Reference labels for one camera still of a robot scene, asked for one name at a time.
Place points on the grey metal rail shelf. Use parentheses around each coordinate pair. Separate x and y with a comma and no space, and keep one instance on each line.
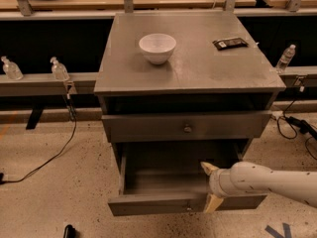
(43,84)

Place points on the white ceramic bowl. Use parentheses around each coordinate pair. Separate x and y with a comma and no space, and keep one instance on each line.
(157,48)

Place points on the grey wooden drawer cabinet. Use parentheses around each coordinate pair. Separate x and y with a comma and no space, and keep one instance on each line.
(196,78)

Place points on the clear plastic water bottle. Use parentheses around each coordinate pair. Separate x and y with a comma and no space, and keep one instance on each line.
(285,58)

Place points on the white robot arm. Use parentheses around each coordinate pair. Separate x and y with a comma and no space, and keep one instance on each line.
(244,178)

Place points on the clear bottle far left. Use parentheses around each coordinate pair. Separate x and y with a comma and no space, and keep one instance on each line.
(11,69)

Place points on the clear pump bottle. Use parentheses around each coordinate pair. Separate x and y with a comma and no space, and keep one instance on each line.
(59,70)

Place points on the grey drawer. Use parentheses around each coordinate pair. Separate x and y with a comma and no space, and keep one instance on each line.
(185,126)
(167,177)

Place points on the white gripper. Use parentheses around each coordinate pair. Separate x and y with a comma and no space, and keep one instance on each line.
(215,182)

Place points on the black object on floor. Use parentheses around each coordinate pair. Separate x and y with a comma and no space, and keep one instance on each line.
(69,232)

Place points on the grey top drawer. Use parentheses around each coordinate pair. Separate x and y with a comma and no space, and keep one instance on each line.
(185,126)

